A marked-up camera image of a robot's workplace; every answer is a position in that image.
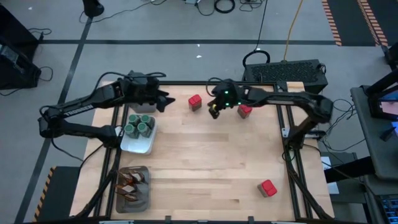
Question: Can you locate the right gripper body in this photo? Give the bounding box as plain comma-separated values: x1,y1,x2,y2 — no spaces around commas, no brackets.
211,89,227,110

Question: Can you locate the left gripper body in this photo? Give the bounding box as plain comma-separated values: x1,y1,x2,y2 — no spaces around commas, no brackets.
123,83,168,109

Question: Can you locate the red-lidded spice tin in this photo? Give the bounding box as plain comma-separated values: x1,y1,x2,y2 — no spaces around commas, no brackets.
188,94,203,112
257,179,278,198
237,104,253,119

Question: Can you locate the white plastic bin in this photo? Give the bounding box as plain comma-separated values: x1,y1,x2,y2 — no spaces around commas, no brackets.
119,114,157,156

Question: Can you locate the grey plastic bin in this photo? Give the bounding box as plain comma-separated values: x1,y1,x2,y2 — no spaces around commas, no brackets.
129,102,158,114
114,165,152,214

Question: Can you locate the black perforated computer case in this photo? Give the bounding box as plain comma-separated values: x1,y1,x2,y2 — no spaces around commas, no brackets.
241,58,330,95

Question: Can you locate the black round stand base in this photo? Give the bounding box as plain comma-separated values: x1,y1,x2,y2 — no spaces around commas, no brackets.
81,0,105,19

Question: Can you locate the black equipment case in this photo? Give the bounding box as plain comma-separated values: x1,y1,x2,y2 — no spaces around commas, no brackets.
0,4,40,47
0,43,42,91

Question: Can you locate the black striped floor mat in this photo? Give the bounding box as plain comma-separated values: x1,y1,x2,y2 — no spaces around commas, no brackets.
32,166,81,223
322,0,398,47

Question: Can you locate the grey desk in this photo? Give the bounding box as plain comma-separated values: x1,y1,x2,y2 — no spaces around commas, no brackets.
350,84,398,187

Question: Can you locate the black desk monitor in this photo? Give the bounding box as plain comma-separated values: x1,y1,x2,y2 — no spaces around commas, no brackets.
368,68,398,121

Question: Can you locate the black laptop keyboard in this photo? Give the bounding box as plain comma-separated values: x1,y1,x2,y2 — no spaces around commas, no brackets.
377,194,398,224

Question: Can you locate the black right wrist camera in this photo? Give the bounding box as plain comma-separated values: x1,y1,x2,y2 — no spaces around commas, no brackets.
214,79,239,93

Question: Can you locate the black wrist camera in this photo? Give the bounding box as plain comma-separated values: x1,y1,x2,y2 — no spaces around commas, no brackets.
214,79,239,93
131,71,160,88

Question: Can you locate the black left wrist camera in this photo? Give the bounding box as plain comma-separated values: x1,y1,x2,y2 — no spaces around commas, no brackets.
131,71,160,88

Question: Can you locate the black table frame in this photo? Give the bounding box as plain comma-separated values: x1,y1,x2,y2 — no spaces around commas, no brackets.
73,81,335,224

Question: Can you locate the black hanging cable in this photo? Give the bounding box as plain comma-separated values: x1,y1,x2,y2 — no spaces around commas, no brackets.
241,0,271,68

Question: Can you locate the black coiled floor cable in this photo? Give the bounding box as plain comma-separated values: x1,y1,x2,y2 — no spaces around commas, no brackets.
213,0,236,14

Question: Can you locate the yellow hanging cable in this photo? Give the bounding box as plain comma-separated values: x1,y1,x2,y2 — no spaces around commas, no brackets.
283,0,304,62

